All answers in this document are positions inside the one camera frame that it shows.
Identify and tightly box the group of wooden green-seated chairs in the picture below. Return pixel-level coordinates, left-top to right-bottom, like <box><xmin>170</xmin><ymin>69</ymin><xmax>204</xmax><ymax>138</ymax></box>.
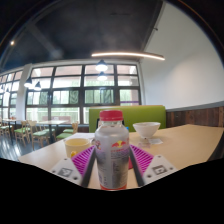
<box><xmin>0</xmin><ymin>117</ymin><xmax>80</xmax><ymax>152</ymax></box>

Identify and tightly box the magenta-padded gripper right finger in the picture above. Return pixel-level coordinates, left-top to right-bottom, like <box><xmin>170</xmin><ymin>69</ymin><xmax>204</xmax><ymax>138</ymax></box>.
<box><xmin>128</xmin><ymin>143</ymin><xmax>178</xmax><ymax>188</ymax></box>

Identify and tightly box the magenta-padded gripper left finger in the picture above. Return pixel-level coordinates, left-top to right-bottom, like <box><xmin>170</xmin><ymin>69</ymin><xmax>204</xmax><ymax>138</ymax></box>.
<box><xmin>49</xmin><ymin>145</ymin><xmax>98</xmax><ymax>189</ymax></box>

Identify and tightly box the green upholstered bench backrest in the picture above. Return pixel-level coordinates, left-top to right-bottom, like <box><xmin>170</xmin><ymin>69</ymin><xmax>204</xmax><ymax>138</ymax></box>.
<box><xmin>88</xmin><ymin>105</ymin><xmax>167</xmax><ymax>134</ymax></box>

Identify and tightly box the white bowl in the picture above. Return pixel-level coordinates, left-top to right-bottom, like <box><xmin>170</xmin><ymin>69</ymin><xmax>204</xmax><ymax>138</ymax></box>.
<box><xmin>132</xmin><ymin>121</ymin><xmax>162</xmax><ymax>140</ymax></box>

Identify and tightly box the flat round red coaster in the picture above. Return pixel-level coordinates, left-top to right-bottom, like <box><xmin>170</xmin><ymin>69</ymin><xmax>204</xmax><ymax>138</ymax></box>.
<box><xmin>127</xmin><ymin>158</ymin><xmax>135</xmax><ymax>172</ymax></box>

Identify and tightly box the curved linear ceiling light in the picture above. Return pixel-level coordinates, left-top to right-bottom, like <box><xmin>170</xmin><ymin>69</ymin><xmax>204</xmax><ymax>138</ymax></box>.
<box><xmin>90</xmin><ymin>50</ymin><xmax>166</xmax><ymax>62</ymax></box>

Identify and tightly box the group of black pendant lamps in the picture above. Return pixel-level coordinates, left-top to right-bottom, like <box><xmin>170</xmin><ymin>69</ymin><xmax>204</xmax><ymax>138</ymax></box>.
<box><xmin>0</xmin><ymin>59</ymin><xmax>110</xmax><ymax>94</ymax></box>

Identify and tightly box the white paper sheet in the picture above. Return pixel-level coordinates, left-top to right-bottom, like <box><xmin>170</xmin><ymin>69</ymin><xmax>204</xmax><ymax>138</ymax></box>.
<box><xmin>70</xmin><ymin>132</ymin><xmax>96</xmax><ymax>141</ymax></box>

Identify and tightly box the red-capped clear drink bottle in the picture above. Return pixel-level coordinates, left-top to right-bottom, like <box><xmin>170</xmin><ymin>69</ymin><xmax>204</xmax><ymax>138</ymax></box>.
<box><xmin>94</xmin><ymin>109</ymin><xmax>131</xmax><ymax>192</ymax></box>

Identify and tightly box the cream yellow mug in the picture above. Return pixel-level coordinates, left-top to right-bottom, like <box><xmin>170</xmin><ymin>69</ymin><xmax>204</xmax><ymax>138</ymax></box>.
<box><xmin>63</xmin><ymin>137</ymin><xmax>92</xmax><ymax>159</ymax></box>

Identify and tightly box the light wooden dining table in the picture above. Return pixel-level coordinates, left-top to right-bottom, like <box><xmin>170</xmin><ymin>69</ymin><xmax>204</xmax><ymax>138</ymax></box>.
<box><xmin>34</xmin><ymin>119</ymin><xmax>72</xmax><ymax>144</ymax></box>
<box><xmin>0</xmin><ymin>118</ymin><xmax>22</xmax><ymax>139</ymax></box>

